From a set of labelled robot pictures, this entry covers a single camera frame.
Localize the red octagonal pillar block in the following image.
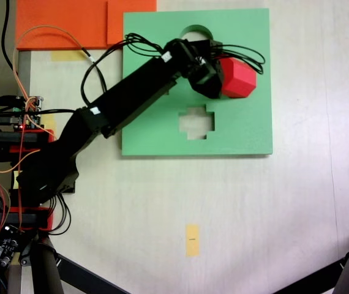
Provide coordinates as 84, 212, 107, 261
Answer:
219, 57, 258, 99

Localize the green shape sorter board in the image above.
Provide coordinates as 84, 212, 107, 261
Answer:
121, 8, 274, 159

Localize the yellow tape strip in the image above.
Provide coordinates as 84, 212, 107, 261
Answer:
50, 50, 87, 61

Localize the large orange foam slab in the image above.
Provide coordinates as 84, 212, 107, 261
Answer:
15, 0, 124, 51

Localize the yellow tape patch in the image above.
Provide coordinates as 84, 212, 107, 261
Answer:
41, 112, 56, 131

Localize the motor driver circuit board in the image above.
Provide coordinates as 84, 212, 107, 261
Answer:
14, 95, 45, 129

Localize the red and black table clamp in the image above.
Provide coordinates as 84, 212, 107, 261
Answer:
0, 127, 56, 154
0, 206, 54, 231

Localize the small black power circuit board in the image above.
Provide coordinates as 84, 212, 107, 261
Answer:
0, 224, 21, 271

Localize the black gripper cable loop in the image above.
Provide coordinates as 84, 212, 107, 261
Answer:
210, 43, 266, 75

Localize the black twin extension wire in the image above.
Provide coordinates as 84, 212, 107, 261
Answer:
82, 48, 108, 94

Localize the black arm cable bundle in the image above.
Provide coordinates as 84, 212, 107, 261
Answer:
80, 32, 167, 107

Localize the black base cable loop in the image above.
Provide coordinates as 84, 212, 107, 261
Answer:
47, 194, 72, 236

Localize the thin orange wire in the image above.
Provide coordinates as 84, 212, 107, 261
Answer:
11, 25, 86, 107

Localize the black USB cable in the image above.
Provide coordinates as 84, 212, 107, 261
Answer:
0, 113, 22, 126
0, 96, 25, 107

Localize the black power cable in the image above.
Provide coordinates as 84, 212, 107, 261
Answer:
2, 0, 16, 70

